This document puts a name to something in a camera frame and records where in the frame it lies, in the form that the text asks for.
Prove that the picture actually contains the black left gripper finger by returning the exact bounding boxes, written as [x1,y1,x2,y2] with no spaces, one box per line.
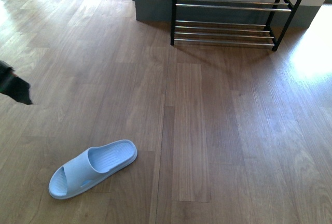
[1,61,33,105]

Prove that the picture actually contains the light blue slide slipper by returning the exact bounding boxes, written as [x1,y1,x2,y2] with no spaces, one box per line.
[49,139,137,200]

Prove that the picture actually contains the black metal shoe rack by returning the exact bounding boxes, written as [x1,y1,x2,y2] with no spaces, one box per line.
[170,0,302,51]

